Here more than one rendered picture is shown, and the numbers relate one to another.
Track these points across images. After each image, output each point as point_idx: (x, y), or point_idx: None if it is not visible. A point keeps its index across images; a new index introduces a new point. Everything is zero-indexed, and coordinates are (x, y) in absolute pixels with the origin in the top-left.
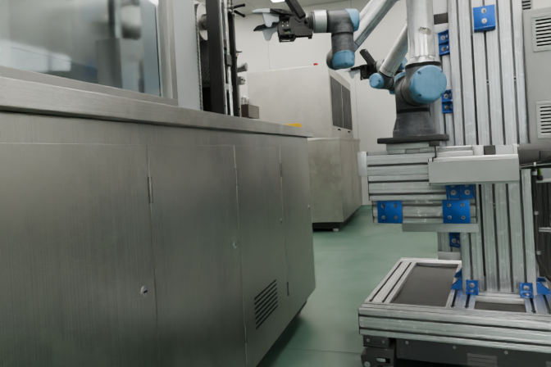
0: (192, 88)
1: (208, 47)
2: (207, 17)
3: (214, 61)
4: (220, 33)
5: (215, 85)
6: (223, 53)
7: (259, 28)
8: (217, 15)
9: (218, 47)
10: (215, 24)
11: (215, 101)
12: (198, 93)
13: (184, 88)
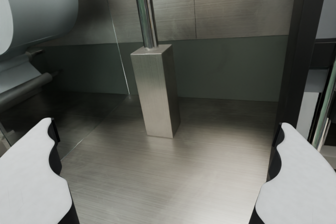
0: (308, 109)
1: (283, 69)
2: None
3: (280, 108)
4: (299, 43)
5: (272, 151)
6: (329, 93)
7: (276, 145)
8: None
9: (287, 84)
10: (298, 9)
11: (268, 173)
12: (309, 124)
13: (305, 101)
